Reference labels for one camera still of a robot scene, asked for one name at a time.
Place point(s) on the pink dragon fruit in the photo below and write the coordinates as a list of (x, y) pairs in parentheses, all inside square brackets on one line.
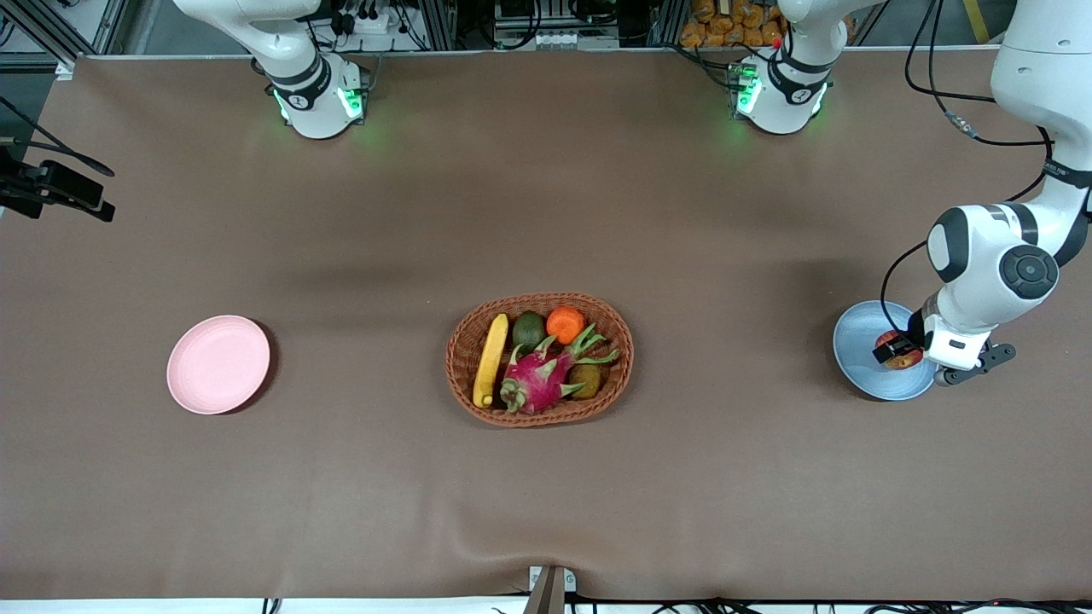
[(537, 384)]

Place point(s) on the aluminium frame beam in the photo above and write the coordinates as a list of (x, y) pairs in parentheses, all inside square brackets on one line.
[(51, 38)]

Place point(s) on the brown table cover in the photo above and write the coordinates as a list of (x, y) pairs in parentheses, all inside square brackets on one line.
[(546, 512)]

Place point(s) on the orange fruit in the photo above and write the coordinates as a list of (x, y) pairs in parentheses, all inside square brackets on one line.
[(566, 324)]

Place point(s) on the red apple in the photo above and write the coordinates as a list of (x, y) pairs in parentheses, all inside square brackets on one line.
[(906, 364)]

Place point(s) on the brown kiwi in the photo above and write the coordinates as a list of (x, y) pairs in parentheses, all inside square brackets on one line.
[(585, 381)]

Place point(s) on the yellow banana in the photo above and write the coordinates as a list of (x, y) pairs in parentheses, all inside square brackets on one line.
[(490, 358)]

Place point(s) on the green avocado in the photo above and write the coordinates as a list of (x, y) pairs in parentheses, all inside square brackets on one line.
[(529, 331)]

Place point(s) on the grey metal bracket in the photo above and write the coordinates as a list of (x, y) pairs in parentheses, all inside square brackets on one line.
[(546, 597)]

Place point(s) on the brown wicker basket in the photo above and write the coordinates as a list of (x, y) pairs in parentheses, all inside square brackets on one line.
[(465, 358)]

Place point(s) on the pile of golden bread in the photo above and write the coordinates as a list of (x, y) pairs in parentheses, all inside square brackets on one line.
[(717, 30)]

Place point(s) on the aluminium frame post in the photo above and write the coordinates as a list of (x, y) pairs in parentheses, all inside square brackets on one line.
[(667, 24), (439, 24)]

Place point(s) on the blue plate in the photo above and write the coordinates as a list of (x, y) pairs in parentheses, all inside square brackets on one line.
[(857, 358)]

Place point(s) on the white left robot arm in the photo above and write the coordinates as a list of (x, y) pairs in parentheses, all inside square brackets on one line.
[(981, 247)]

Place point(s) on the white power strip with plugs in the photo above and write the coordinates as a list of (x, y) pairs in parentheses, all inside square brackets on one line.
[(371, 21)]

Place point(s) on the pink plate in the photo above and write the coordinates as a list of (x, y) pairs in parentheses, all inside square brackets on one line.
[(217, 365)]

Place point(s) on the long white power strip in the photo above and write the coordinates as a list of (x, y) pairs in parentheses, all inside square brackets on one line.
[(563, 40)]

